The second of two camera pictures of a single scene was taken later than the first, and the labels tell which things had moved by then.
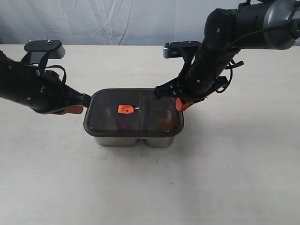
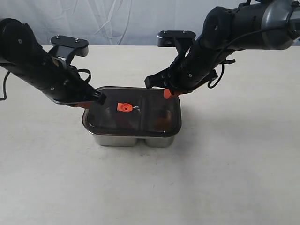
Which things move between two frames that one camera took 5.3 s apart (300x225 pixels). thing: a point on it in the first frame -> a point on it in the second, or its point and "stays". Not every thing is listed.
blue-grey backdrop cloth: (108, 22) stays
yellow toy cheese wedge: (163, 124) stays
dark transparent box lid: (131, 112) stays
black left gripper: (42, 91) -> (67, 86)
